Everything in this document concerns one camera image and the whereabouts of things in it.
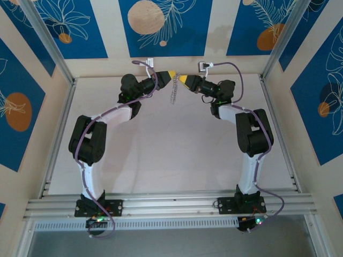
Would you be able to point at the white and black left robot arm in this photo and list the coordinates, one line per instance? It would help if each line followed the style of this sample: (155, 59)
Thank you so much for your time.
(88, 139)

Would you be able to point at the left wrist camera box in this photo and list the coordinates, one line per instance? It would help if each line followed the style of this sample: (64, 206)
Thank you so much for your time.
(150, 62)

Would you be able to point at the long aluminium frame rail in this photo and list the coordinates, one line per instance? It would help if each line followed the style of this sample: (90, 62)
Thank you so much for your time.
(171, 206)

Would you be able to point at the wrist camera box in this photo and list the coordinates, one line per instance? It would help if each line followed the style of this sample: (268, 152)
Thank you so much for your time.
(150, 62)
(202, 67)

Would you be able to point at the aluminium side rail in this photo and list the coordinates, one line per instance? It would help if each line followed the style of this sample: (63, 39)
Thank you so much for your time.
(280, 134)
(67, 107)

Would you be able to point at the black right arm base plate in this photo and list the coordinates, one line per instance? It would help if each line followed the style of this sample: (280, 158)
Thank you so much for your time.
(223, 206)

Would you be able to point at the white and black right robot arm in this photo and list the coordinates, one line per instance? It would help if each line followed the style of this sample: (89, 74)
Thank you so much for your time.
(254, 134)

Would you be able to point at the small controller board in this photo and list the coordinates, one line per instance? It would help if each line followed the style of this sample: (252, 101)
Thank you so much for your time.
(96, 220)
(249, 222)

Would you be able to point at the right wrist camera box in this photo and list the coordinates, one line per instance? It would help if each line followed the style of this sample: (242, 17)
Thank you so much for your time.
(202, 67)

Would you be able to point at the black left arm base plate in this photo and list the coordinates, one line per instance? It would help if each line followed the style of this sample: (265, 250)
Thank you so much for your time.
(116, 207)

